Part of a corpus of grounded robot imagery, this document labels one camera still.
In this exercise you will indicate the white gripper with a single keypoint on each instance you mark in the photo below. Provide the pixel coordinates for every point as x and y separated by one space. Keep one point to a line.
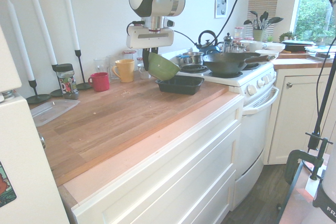
149 39

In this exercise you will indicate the green ceramic bowl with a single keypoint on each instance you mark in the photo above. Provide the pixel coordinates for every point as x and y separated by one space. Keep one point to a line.
163 69

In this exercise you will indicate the cereal crumb pile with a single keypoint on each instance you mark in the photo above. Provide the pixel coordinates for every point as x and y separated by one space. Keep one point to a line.
126 93

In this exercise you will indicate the black plastic tray box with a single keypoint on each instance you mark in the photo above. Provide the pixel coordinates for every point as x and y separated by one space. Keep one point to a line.
183 88

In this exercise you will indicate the glass jar with red lid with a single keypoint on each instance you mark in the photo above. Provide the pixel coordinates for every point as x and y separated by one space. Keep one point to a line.
129 54

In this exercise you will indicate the yellow mug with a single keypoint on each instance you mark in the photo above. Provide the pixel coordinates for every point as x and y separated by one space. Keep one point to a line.
126 70

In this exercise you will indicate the clear glass mug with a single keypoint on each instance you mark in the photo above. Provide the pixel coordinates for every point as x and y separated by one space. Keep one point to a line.
113 64

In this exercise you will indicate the black stove burner coil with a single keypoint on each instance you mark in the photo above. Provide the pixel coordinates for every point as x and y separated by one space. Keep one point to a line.
194 68

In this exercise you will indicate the clear drinking glass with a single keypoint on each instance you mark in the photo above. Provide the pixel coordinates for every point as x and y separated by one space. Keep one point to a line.
100 65

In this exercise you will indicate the red mug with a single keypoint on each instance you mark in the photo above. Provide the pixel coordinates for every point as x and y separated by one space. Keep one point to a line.
100 82

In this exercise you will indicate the blue kettle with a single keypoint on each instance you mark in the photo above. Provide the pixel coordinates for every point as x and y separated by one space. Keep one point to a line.
208 48

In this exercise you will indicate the glass french press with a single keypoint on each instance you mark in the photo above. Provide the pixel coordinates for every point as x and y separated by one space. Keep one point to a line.
228 44

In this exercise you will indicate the black and white photo print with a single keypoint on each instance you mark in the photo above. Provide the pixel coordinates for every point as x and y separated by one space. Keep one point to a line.
221 5

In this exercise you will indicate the spice jar with black lid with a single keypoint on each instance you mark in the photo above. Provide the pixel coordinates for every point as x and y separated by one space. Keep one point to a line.
67 82

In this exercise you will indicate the tall jar with red lid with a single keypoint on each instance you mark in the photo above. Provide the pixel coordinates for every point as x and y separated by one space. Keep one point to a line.
239 33

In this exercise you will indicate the white taper candle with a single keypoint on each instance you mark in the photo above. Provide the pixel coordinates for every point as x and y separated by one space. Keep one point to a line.
43 24
21 40
70 11

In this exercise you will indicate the black cooking spoon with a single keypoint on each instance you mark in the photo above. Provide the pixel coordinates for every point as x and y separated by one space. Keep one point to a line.
275 20
248 22
264 16
254 15

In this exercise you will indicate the white mug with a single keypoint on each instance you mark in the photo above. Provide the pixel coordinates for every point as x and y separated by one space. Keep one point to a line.
257 47

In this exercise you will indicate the green utensil crock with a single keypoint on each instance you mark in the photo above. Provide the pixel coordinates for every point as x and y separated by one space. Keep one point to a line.
258 35

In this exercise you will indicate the clear plastic container lid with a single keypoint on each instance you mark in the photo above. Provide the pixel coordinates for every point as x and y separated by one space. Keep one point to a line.
51 111

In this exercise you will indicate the white bowl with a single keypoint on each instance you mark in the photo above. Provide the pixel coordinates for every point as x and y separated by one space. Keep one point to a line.
266 54
275 47

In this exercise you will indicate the white drawer cabinet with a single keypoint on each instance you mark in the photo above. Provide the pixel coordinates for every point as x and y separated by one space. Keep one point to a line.
170 169

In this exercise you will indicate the white stove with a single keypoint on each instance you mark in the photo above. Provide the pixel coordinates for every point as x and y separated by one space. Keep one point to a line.
252 129

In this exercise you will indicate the small green plant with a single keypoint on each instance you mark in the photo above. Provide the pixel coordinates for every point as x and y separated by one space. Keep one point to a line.
287 36

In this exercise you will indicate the black pan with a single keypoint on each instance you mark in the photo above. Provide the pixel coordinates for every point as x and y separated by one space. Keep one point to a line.
298 45

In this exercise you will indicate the white cabinet with knob door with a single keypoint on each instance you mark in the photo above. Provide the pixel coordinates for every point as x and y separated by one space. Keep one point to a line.
294 119

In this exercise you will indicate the white refrigerator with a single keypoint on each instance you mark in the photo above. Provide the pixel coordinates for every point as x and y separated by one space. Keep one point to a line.
26 155

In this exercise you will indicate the stack of plates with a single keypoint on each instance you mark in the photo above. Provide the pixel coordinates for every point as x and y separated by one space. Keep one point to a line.
320 50

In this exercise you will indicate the green c-clamp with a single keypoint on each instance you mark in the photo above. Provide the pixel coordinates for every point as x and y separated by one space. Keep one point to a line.
290 166

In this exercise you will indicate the colourful fridge magnet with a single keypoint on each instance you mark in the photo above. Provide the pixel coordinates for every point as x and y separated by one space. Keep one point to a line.
6 184

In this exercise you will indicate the robot mounting table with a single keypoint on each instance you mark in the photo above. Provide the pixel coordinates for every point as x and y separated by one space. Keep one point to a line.
296 208

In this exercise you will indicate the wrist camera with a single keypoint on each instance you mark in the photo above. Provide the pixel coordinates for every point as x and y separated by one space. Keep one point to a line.
170 23

